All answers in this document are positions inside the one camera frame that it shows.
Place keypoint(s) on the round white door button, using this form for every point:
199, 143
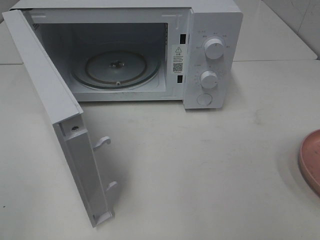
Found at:
204, 99

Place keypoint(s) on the white timer knob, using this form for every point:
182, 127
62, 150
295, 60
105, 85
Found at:
208, 79

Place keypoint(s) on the white microwave door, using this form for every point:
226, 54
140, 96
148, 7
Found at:
65, 116

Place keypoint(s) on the pink round plate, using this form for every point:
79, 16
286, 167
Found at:
309, 160

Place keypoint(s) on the white warning label sticker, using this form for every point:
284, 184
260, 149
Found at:
178, 58

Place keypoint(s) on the white microwave oven body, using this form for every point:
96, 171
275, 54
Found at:
130, 50

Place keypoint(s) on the upper white power knob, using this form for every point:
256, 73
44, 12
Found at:
214, 48

